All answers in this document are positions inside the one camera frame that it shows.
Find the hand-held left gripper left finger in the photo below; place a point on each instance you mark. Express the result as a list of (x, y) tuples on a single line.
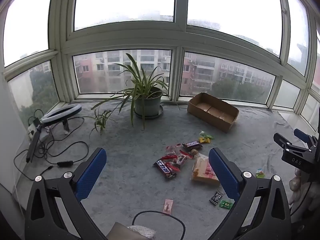
[(91, 172)]

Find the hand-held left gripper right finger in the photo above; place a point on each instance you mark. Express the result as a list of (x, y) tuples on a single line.
[(223, 172)]

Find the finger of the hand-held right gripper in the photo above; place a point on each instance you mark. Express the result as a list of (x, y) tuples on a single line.
[(301, 134), (282, 140)]

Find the bread packet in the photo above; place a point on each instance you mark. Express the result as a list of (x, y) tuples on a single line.
[(201, 171)]

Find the black candy packet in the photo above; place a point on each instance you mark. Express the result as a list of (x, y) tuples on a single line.
[(216, 198)]

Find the dark green candy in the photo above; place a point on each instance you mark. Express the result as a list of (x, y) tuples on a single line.
[(226, 204)]

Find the clear packet with green sweet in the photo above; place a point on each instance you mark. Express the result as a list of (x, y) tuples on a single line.
[(260, 173)]

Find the light green candy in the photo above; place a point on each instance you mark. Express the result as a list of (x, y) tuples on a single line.
[(207, 135)]

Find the brown chocolate bar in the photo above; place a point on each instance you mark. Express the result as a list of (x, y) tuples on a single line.
[(192, 144)]

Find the blue label chocolate bar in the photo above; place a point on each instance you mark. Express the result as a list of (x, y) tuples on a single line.
[(163, 168)]

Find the cardboard box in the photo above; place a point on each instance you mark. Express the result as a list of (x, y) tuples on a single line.
[(212, 110)]

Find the person's right hand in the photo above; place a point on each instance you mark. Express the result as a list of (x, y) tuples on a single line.
[(298, 185)]

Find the round jelly cup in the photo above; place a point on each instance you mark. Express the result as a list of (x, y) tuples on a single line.
[(194, 152)]

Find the yellow candy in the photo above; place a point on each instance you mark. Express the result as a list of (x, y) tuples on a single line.
[(204, 140)]

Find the small red snack wrapper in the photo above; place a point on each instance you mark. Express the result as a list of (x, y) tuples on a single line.
[(173, 167)]

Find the black folded tripod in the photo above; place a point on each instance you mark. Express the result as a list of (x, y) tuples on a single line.
[(33, 145)]

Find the pink candy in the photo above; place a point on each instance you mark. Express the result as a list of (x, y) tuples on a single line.
[(167, 206)]

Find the beige cloth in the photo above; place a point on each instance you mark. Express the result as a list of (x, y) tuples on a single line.
[(120, 232)]

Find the white power adapter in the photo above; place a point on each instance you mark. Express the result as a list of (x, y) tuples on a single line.
[(32, 130)]

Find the white knitted cloth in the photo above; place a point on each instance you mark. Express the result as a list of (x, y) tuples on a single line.
[(143, 230)]

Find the green pot saucer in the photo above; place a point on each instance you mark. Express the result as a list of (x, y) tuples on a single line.
[(161, 112)]

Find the spider plant in green pot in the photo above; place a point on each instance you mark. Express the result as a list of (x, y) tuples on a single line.
[(147, 102)]

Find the apartment buildings outside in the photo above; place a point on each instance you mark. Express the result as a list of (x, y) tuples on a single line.
[(200, 72)]

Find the white window frame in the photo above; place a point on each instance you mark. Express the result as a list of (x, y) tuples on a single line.
[(180, 37)]

